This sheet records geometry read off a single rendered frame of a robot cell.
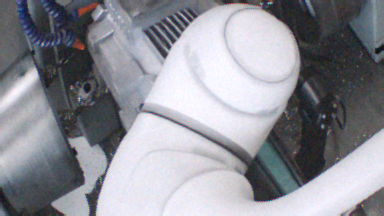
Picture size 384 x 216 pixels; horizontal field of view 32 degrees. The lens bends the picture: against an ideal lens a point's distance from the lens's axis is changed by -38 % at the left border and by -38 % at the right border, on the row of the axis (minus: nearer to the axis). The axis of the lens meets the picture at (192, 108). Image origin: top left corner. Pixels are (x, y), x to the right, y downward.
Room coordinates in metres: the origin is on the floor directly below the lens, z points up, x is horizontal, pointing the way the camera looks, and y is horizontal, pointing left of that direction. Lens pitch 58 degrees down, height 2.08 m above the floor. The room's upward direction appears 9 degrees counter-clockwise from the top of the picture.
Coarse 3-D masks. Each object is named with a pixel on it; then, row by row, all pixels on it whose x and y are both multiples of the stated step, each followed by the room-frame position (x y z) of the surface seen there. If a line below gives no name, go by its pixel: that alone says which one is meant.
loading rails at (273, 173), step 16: (272, 128) 0.66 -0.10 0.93; (112, 144) 0.75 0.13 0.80; (272, 144) 0.64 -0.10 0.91; (256, 160) 0.62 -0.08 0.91; (272, 160) 0.61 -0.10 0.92; (288, 160) 0.60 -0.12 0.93; (256, 176) 0.62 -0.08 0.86; (272, 176) 0.58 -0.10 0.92; (288, 176) 0.57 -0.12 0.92; (304, 176) 0.56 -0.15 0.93; (256, 192) 0.60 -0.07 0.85; (272, 192) 0.57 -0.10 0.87; (288, 192) 0.54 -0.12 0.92
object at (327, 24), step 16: (272, 0) 0.80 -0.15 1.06; (304, 0) 0.77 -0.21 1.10; (320, 0) 0.77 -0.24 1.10; (336, 0) 0.79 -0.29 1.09; (352, 0) 0.80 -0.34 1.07; (304, 16) 0.77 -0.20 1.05; (320, 16) 0.76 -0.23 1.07; (336, 16) 0.77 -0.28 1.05; (352, 16) 0.80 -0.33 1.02; (304, 32) 0.78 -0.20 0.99; (320, 32) 0.75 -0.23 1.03
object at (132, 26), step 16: (112, 0) 0.79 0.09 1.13; (128, 0) 0.79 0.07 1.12; (144, 0) 0.77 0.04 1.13; (160, 0) 0.78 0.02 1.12; (176, 0) 0.75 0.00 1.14; (192, 0) 0.76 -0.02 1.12; (112, 16) 0.79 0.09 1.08; (128, 16) 0.73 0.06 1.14; (144, 16) 0.73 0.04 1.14; (160, 16) 0.74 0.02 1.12; (176, 16) 0.75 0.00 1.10; (128, 32) 0.73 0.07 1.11; (144, 32) 0.73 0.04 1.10
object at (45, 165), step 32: (32, 64) 0.69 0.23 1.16; (0, 96) 0.65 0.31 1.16; (32, 96) 0.63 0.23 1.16; (0, 128) 0.59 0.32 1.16; (32, 128) 0.59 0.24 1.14; (64, 128) 0.62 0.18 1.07; (0, 160) 0.54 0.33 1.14; (32, 160) 0.55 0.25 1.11; (64, 160) 0.56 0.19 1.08; (32, 192) 0.52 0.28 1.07; (64, 192) 0.55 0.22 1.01
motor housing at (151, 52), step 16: (208, 0) 0.80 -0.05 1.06; (192, 16) 0.75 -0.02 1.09; (160, 32) 0.72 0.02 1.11; (176, 32) 0.72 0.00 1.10; (112, 48) 0.74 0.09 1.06; (128, 48) 0.73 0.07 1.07; (144, 48) 0.71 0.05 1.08; (160, 48) 0.70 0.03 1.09; (96, 64) 0.77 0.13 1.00; (112, 64) 0.71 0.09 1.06; (144, 64) 0.69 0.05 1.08; (160, 64) 0.68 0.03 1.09; (128, 96) 0.67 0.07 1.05; (128, 112) 0.66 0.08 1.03
